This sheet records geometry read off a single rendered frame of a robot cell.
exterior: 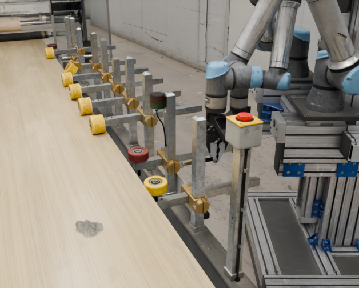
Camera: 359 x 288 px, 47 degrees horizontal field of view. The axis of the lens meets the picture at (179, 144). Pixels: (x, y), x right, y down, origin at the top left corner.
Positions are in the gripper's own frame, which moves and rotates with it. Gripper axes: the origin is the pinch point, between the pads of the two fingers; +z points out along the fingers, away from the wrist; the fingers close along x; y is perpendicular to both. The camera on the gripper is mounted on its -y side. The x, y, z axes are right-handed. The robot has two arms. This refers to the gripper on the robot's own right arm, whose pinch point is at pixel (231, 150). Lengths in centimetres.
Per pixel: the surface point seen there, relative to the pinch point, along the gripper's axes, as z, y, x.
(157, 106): -27.7, -36.2, -6.7
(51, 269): -7, -82, -54
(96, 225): -8, -68, -42
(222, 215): 83, 34, 62
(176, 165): -2.9, -29.6, -8.4
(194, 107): -13.1, -7.0, 23.6
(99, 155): -7, -57, 3
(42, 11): -32, -46, 250
